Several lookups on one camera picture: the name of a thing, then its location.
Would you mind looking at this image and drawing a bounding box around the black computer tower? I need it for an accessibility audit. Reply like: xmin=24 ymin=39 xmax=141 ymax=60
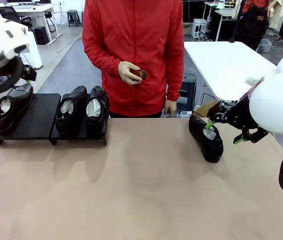
xmin=33 ymin=26 xmax=50 ymax=45

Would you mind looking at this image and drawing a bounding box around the grey step stool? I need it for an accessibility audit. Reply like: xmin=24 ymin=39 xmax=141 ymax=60
xmin=67 ymin=9 xmax=82 ymax=28

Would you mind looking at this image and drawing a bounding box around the black swivel office chair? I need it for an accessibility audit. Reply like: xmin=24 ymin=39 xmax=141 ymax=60
xmin=0 ymin=6 xmax=34 ymax=32

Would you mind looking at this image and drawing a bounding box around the person in black overalls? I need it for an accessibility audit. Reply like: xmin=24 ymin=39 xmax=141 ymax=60
xmin=240 ymin=0 xmax=271 ymax=51

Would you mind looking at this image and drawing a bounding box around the white table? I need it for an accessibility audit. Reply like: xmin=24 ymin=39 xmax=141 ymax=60
xmin=183 ymin=41 xmax=277 ymax=103

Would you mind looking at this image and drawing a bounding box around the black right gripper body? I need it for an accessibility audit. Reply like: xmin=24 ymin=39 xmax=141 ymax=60
xmin=225 ymin=96 xmax=260 ymax=131

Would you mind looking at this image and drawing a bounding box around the person's right hand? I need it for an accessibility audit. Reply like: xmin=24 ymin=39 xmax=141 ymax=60
xmin=118 ymin=61 xmax=142 ymax=87

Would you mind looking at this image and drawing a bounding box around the white narrow desk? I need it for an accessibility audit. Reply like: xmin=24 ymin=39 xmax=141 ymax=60
xmin=203 ymin=1 xmax=244 ymax=42

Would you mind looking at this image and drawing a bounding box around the person's left hand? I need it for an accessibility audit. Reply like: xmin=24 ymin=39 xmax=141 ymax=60
xmin=163 ymin=99 xmax=177 ymax=118

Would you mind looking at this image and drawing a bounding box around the white office desk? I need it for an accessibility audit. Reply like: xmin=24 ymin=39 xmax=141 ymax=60
xmin=0 ymin=3 xmax=62 ymax=46

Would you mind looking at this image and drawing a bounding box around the person's right forearm red sleeve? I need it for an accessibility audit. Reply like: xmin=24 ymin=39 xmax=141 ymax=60
xmin=82 ymin=37 xmax=124 ymax=76

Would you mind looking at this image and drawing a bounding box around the person's left forearm red sleeve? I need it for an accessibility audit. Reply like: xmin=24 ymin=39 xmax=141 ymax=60
xmin=165 ymin=49 xmax=185 ymax=103

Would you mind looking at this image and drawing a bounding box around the grey plastic bin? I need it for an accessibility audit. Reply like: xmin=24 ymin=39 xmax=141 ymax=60
xmin=255 ymin=38 xmax=274 ymax=53

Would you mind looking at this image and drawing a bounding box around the white air purifier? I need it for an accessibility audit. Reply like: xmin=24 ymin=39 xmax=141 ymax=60
xmin=18 ymin=31 xmax=44 ymax=70

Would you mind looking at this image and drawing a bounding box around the cardboard box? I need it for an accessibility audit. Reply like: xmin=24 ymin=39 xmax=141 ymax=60
xmin=193 ymin=98 xmax=219 ymax=118

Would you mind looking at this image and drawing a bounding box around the black leather shoe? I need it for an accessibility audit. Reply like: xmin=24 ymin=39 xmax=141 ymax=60
xmin=0 ymin=83 xmax=34 ymax=137
xmin=55 ymin=85 xmax=88 ymax=136
xmin=188 ymin=114 xmax=224 ymax=164
xmin=84 ymin=85 xmax=110 ymax=137

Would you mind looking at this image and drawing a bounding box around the brown shoe brush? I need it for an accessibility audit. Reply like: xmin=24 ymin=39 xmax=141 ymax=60
xmin=130 ymin=69 xmax=149 ymax=83

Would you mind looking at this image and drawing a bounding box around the white computer case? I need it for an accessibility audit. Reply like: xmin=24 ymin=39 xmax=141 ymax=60
xmin=192 ymin=18 xmax=209 ymax=40

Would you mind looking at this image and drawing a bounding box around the black stool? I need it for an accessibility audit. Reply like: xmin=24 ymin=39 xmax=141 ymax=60
xmin=180 ymin=73 xmax=198 ymax=111

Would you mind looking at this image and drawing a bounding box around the person in red jacket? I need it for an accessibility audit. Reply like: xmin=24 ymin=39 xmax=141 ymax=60
xmin=82 ymin=0 xmax=185 ymax=119

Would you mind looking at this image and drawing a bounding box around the white paper shoe stuffing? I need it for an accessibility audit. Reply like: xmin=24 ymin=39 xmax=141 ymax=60
xmin=202 ymin=126 xmax=217 ymax=141
xmin=86 ymin=98 xmax=101 ymax=118
xmin=0 ymin=97 xmax=16 ymax=114
xmin=60 ymin=99 xmax=79 ymax=115

